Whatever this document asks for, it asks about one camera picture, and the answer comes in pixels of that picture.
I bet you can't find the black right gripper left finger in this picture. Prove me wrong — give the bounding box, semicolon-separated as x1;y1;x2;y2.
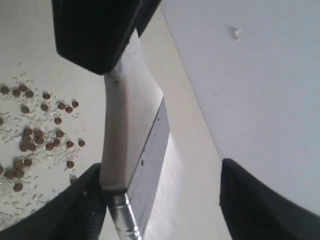
51;0;161;75

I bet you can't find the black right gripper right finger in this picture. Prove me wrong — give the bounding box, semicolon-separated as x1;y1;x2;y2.
219;158;320;240

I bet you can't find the white paint brush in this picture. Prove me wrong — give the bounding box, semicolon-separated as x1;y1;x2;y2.
99;31;184;240

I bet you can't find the pile of brown pellets and grains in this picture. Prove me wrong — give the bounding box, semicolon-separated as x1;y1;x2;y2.
0;70;85;230

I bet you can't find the small white wall lump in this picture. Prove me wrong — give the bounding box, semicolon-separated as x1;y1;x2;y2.
228;25;242;41

